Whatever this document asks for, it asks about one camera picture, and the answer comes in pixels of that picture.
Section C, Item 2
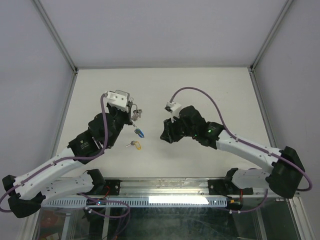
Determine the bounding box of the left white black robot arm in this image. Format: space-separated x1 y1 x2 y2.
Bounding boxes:
1 103 132 218

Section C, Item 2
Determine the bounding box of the key with blue tag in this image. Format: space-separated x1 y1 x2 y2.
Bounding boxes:
134 128 145 138

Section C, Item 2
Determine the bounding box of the metal keyring with keys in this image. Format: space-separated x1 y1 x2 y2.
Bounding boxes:
130 103 143 126

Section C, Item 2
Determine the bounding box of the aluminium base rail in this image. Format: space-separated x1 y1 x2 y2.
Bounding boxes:
99 177 251 198

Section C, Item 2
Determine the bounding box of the key with yellow tag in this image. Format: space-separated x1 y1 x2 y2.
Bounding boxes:
125 140 142 150

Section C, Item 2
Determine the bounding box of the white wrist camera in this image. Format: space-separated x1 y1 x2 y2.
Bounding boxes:
164 101 182 123
105 89 130 113

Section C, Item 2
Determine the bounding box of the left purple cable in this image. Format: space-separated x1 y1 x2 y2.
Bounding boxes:
0 93 110 213

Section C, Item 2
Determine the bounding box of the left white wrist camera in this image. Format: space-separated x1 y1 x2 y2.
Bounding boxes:
105 89 130 113

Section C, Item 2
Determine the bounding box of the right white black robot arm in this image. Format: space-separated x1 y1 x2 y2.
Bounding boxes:
160 102 305 199

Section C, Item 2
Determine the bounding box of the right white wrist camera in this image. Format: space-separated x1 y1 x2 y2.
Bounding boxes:
164 101 182 123

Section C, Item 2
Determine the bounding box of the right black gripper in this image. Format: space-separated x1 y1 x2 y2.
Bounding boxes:
160 113 197 144

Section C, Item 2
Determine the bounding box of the white slotted cable duct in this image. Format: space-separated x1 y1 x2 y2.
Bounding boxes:
44 195 227 208

